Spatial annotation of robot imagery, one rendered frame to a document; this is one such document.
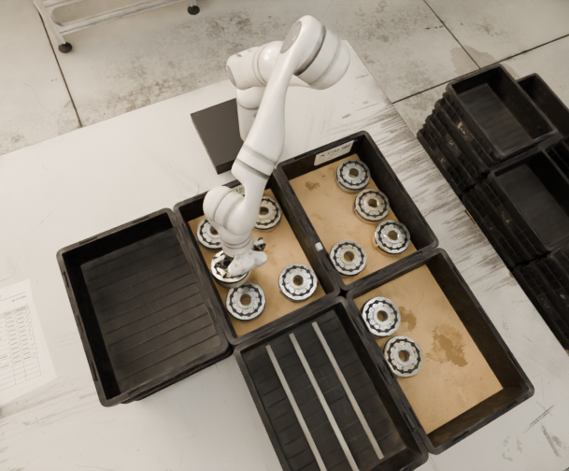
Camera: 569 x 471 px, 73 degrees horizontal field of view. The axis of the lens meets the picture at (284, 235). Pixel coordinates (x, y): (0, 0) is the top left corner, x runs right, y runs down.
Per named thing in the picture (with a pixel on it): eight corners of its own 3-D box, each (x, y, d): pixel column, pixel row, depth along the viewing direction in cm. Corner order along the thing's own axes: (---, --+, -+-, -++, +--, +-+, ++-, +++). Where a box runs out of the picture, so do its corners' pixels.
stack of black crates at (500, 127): (407, 144, 205) (446, 83, 163) (452, 125, 211) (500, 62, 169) (449, 205, 194) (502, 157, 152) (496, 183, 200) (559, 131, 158)
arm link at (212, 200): (206, 234, 84) (239, 254, 82) (193, 201, 69) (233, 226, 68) (225, 209, 86) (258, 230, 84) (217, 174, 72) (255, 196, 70)
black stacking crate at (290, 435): (234, 351, 99) (232, 349, 89) (334, 303, 105) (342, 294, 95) (304, 513, 88) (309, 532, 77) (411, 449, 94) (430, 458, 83)
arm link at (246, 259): (232, 278, 85) (229, 270, 80) (213, 236, 89) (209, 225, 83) (268, 263, 87) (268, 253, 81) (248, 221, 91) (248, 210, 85)
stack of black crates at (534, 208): (450, 205, 194) (488, 171, 162) (497, 183, 200) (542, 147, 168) (499, 274, 182) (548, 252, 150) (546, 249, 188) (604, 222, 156)
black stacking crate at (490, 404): (335, 302, 106) (344, 293, 95) (423, 259, 111) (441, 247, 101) (412, 448, 94) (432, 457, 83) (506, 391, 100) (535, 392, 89)
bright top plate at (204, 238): (191, 223, 106) (191, 222, 106) (224, 209, 109) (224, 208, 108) (206, 254, 104) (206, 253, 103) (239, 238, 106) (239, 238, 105)
